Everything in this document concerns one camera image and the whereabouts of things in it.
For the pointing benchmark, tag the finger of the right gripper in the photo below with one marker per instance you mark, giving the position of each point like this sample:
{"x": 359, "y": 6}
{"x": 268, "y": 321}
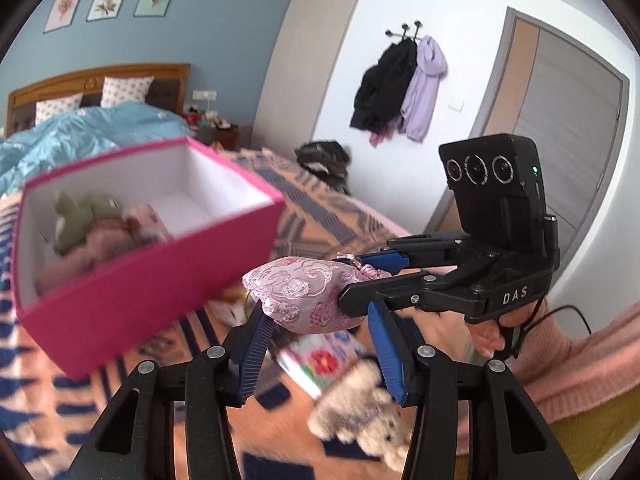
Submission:
{"x": 400, "y": 297}
{"x": 426, "y": 251}

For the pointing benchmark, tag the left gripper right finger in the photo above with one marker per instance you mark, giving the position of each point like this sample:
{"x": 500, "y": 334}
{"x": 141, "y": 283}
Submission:
{"x": 509, "y": 438}

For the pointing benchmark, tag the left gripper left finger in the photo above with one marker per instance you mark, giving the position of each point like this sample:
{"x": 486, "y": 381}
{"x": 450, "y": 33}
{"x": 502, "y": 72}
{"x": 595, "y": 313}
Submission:
{"x": 134, "y": 436}

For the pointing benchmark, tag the pink brocade pouch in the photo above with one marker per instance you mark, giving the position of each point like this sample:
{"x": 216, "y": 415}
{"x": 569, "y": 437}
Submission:
{"x": 301, "y": 294}

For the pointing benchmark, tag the pink floral tissue pack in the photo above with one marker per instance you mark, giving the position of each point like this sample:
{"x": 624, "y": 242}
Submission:
{"x": 316, "y": 361}

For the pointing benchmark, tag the pink crochet teddy bear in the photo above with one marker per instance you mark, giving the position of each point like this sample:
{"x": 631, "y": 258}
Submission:
{"x": 101, "y": 246}

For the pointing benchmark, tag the pink sweater right forearm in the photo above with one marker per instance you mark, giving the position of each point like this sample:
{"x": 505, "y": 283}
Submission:
{"x": 566, "y": 377}

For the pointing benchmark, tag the person's right hand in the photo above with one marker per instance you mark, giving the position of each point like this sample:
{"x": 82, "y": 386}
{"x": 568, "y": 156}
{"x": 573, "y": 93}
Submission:
{"x": 449, "y": 332}

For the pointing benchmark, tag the mustard knitted cardigan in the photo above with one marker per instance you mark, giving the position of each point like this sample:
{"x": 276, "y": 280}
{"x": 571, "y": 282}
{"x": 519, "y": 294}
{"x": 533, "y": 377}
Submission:
{"x": 587, "y": 437}

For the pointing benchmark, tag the orange navy patterned blanket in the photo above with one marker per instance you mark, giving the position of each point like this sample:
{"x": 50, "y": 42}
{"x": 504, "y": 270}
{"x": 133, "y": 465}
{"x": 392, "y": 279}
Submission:
{"x": 46, "y": 417}

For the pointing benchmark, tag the beige plush bear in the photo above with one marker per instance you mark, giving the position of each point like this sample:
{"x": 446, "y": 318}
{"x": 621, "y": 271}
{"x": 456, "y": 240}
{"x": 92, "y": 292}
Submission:
{"x": 357, "y": 409}

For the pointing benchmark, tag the lilac hoodie on hook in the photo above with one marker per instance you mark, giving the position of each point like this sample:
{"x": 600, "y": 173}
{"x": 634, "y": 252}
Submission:
{"x": 418, "y": 107}

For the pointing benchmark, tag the dark clothes on bed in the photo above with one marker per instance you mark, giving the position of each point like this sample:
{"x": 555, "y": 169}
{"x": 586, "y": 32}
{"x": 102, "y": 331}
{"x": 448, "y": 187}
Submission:
{"x": 328, "y": 161}

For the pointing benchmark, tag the black jacket on hook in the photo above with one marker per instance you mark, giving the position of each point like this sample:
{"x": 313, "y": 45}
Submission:
{"x": 383, "y": 87}

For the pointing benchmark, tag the grey sliding door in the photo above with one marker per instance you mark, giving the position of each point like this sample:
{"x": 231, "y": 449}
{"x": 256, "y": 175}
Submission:
{"x": 572, "y": 102}

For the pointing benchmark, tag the pink storage box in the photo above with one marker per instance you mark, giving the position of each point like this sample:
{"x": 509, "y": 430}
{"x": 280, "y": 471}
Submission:
{"x": 221, "y": 221}

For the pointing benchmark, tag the green frog plush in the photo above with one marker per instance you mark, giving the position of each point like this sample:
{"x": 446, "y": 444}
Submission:
{"x": 76, "y": 217}

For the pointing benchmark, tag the wooden nightstand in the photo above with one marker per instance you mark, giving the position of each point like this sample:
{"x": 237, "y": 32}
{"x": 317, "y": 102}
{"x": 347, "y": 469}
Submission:
{"x": 231, "y": 139}

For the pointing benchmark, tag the blue floral duvet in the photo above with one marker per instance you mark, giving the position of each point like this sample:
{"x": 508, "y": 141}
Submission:
{"x": 80, "y": 134}

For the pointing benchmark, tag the wooden headboard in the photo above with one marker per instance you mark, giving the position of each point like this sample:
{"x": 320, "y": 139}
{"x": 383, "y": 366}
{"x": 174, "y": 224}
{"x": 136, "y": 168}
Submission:
{"x": 167, "y": 90}

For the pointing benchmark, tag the left patterned pillow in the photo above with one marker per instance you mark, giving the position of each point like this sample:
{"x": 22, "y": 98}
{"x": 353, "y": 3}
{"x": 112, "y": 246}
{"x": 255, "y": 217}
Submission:
{"x": 50, "y": 108}

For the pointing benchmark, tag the patterned pillow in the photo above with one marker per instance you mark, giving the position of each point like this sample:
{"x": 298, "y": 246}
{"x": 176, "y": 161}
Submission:
{"x": 116, "y": 91}
{"x": 50, "y": 108}

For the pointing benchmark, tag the right patterned pillow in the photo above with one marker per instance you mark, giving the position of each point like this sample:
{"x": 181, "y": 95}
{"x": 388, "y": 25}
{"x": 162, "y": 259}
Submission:
{"x": 116, "y": 91}

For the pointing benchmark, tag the left framed flower picture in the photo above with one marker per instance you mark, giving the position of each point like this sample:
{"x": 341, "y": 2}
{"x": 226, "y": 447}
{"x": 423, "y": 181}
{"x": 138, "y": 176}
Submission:
{"x": 61, "y": 15}

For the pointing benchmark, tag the black right camera box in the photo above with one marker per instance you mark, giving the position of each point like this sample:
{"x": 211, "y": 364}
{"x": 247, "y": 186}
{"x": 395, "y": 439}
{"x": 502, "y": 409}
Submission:
{"x": 498, "y": 189}

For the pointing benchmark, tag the black wall coat hooks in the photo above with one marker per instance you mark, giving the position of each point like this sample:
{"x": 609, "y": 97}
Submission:
{"x": 407, "y": 32}

